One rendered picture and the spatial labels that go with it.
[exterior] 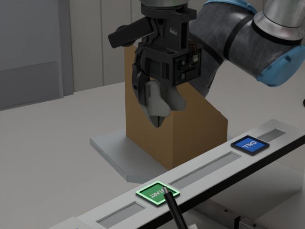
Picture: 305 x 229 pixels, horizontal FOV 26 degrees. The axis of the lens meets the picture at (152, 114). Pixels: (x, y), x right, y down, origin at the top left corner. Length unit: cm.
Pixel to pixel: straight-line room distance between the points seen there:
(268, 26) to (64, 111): 248
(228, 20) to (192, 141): 28
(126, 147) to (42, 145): 183
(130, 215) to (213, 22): 55
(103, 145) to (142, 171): 16
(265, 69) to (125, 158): 40
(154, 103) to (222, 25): 47
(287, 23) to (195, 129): 31
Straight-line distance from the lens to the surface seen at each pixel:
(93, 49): 399
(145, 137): 158
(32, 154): 335
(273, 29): 142
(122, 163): 155
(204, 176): 124
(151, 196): 116
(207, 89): 150
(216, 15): 151
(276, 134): 141
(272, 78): 144
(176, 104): 108
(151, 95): 106
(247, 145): 134
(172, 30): 99
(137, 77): 103
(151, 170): 152
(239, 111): 378
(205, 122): 150
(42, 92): 389
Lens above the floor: 158
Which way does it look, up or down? 25 degrees down
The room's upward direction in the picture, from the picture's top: straight up
